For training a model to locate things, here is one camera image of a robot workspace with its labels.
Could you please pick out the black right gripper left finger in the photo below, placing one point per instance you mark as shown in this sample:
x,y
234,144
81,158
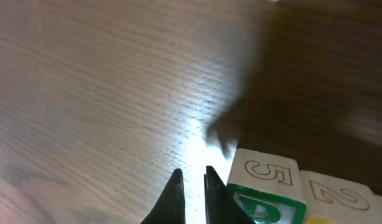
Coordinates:
x,y
170,206

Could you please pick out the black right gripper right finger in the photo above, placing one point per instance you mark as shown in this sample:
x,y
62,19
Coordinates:
x,y
220,206

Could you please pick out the green R block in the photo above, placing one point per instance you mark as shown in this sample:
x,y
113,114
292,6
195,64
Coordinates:
x,y
267,187

